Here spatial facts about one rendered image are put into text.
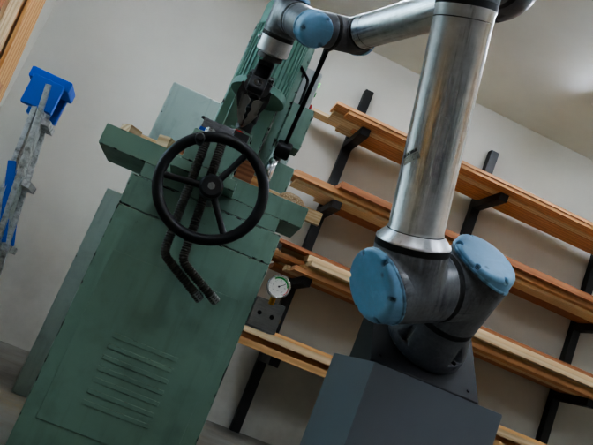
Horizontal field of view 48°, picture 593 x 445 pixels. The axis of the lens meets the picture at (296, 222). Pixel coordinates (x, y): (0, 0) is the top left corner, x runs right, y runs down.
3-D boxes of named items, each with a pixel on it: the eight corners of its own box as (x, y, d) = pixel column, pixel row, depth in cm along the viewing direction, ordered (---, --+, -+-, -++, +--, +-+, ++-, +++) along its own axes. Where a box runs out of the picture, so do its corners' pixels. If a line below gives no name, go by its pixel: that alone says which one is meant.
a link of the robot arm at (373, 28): (574, -48, 125) (359, 21, 183) (530, -65, 119) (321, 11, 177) (569, 14, 126) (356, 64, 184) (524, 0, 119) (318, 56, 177)
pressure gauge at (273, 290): (260, 299, 174) (272, 270, 176) (258, 300, 178) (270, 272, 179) (282, 308, 175) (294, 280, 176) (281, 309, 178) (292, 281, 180)
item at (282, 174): (255, 190, 217) (269, 157, 220) (253, 194, 224) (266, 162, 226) (282, 201, 218) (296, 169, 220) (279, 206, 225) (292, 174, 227)
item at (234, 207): (138, 175, 181) (145, 162, 181) (144, 190, 201) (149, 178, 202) (274, 232, 184) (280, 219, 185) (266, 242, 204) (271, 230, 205)
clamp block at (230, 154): (179, 156, 173) (193, 125, 175) (180, 169, 187) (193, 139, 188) (232, 178, 175) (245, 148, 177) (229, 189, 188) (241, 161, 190)
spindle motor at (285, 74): (231, 76, 197) (271, -12, 203) (228, 96, 214) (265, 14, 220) (286, 101, 199) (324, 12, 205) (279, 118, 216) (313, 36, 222)
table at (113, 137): (92, 131, 171) (101, 110, 172) (106, 160, 201) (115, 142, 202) (308, 223, 176) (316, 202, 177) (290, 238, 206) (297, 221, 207)
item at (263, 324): (246, 323, 175) (258, 295, 177) (243, 323, 187) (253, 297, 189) (275, 335, 176) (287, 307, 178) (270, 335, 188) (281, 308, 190)
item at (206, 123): (198, 129, 176) (206, 110, 178) (198, 140, 187) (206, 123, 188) (243, 149, 178) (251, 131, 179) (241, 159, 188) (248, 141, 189)
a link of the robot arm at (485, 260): (491, 336, 146) (536, 280, 136) (432, 340, 137) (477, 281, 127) (454, 285, 156) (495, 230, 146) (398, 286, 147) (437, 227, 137)
